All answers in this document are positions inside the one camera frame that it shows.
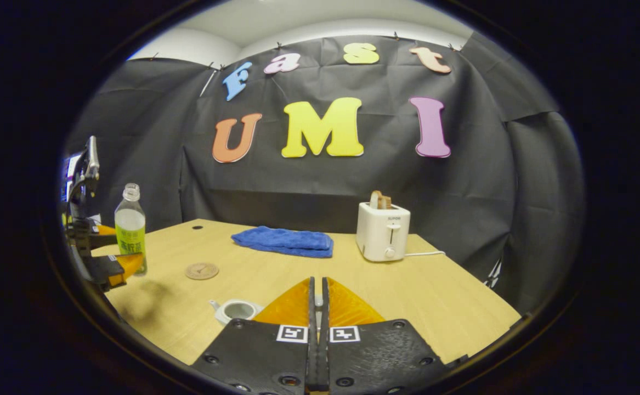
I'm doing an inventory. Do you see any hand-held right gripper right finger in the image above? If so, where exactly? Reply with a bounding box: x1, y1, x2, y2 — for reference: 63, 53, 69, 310
320, 276, 452, 394

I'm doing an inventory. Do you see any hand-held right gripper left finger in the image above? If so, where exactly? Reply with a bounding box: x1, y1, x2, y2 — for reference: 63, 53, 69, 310
191, 276, 318, 394

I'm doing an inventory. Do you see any green label water bottle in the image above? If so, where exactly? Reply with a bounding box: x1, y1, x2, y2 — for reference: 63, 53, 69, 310
114, 183, 148, 277

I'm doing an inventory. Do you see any white teacup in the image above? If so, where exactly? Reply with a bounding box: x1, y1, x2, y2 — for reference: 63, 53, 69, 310
209, 298, 265, 325

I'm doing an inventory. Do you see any round wooden coaster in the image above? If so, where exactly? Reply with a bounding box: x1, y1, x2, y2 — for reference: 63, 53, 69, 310
185, 262, 220, 281

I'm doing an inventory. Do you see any computer monitor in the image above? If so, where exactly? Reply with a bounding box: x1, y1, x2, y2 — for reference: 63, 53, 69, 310
63, 154, 84, 202

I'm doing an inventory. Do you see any blue towel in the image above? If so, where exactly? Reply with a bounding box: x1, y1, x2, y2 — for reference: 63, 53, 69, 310
231, 225, 335, 259

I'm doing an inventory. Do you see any white toaster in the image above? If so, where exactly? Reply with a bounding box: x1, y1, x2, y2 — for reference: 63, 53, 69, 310
355, 201, 411, 262

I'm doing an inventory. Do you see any white striped object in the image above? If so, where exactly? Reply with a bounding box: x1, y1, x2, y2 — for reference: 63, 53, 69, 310
484, 258, 502, 290

